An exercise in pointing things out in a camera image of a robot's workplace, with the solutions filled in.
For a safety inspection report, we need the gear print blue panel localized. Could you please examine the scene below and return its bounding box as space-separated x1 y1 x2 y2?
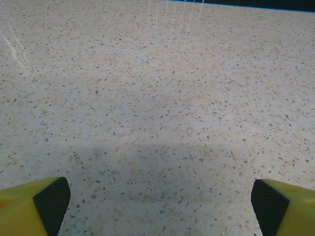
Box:
162 0 315 13

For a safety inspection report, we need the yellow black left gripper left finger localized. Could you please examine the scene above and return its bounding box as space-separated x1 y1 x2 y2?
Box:
0 176 71 236

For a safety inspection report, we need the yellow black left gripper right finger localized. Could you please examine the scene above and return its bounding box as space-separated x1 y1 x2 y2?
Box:
250 178 315 236

